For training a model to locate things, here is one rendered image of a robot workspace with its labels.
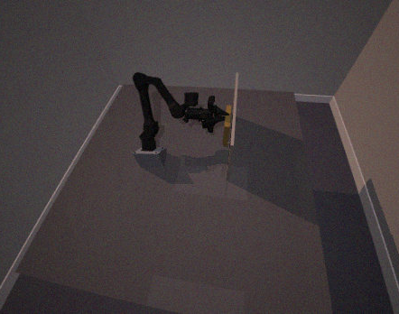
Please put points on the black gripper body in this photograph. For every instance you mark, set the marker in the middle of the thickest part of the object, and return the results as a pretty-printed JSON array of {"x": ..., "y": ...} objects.
[{"x": 210, "y": 109}]

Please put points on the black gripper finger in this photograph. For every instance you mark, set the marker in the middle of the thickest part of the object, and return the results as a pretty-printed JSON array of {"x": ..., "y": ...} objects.
[
  {"x": 219, "y": 111},
  {"x": 218, "y": 118}
]

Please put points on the yellow rectangular picture frame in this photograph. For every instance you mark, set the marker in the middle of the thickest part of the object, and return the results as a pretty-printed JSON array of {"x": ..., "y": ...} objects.
[{"x": 227, "y": 126}]

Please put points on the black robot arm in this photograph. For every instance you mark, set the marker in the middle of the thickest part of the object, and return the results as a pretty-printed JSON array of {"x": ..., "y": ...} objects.
[{"x": 151, "y": 127}]

